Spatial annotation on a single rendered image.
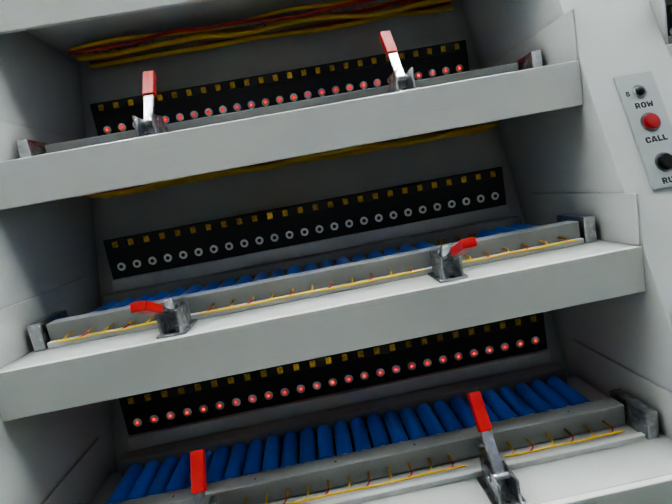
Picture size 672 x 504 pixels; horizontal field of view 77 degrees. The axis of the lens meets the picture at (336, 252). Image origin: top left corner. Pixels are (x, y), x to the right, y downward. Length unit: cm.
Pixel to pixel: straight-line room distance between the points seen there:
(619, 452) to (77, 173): 59
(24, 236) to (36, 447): 22
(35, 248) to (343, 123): 36
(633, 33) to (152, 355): 58
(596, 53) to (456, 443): 42
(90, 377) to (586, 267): 47
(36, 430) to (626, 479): 55
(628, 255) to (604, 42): 22
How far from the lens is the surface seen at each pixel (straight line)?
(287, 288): 44
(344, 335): 40
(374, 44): 74
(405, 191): 58
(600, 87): 53
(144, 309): 36
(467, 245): 35
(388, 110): 45
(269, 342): 40
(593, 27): 57
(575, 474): 49
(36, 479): 54
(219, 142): 45
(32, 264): 56
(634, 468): 50
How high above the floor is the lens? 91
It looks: 11 degrees up
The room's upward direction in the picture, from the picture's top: 11 degrees counter-clockwise
